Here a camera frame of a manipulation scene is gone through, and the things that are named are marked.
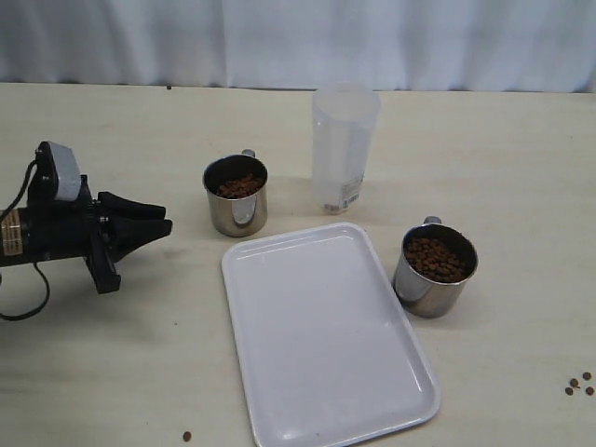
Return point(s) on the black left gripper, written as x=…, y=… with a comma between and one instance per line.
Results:
x=59, y=230

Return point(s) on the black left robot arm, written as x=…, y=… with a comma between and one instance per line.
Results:
x=13, y=229

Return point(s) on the tall translucent plastic container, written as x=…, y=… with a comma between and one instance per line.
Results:
x=344, y=116

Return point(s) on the white plastic tray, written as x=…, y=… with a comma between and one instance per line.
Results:
x=326, y=353

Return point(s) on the right steel mug with kibble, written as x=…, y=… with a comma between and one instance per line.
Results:
x=435, y=263

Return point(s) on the white curtain backdrop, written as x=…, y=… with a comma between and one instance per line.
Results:
x=386, y=45

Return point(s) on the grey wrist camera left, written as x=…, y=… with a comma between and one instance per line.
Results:
x=68, y=172

